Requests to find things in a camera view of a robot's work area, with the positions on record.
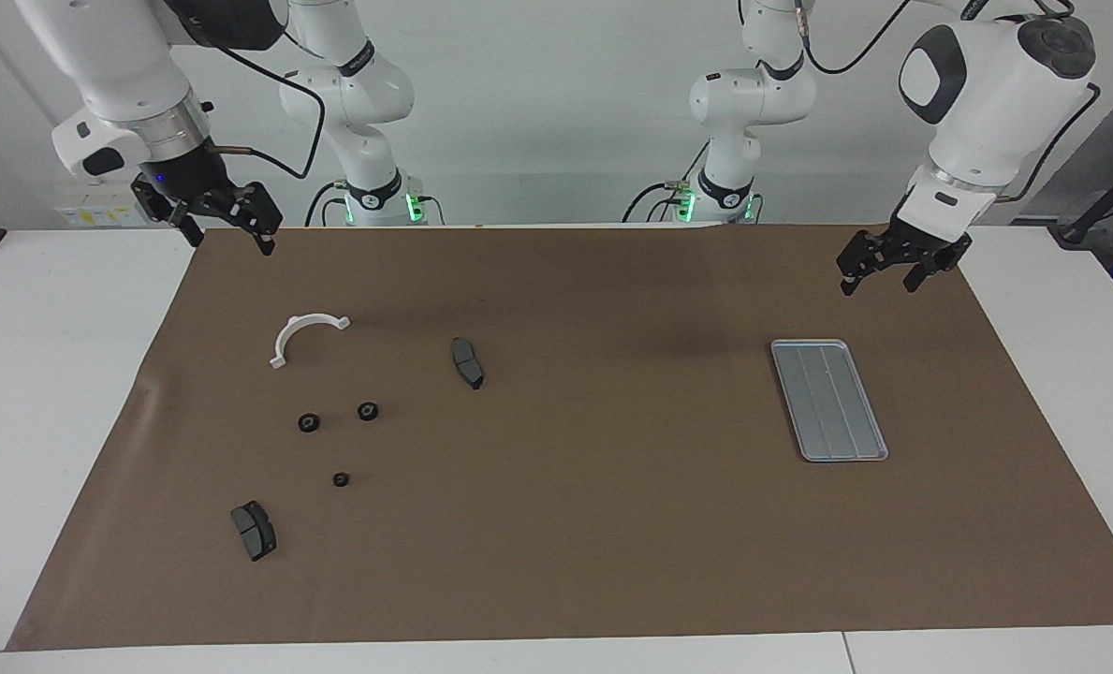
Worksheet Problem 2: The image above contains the brown table mat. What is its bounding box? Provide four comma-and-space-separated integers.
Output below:
6, 225, 1113, 652

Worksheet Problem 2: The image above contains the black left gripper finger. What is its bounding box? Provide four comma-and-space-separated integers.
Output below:
837, 232, 885, 296
905, 242, 974, 291

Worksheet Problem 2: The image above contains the silver metal tray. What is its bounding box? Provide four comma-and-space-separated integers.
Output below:
769, 339, 890, 463

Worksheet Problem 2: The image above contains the black base cable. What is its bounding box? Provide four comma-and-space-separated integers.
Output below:
305, 181, 346, 227
622, 140, 711, 224

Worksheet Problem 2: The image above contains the black stand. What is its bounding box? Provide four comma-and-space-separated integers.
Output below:
1050, 154, 1113, 247

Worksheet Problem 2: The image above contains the black right base cable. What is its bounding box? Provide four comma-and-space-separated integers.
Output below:
305, 181, 346, 227

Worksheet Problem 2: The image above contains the black left base cable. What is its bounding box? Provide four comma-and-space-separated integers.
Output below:
622, 140, 711, 224

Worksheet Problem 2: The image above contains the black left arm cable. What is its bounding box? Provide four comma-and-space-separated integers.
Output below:
795, 0, 1102, 202

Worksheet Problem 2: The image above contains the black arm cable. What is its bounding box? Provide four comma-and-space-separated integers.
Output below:
795, 0, 1102, 202
196, 37, 328, 181

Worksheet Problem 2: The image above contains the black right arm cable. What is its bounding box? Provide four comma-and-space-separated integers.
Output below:
196, 37, 328, 181

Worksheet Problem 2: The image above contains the white wall socket box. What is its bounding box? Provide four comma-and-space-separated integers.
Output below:
58, 183, 147, 228

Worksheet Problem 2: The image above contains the white curved plastic bracket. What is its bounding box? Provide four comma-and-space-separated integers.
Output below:
269, 314, 352, 371

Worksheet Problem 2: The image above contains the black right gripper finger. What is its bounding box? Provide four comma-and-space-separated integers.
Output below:
222, 181, 284, 256
132, 180, 206, 248

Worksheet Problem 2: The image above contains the dark grey brake pad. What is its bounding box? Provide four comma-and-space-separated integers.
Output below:
451, 337, 486, 391
230, 501, 278, 563

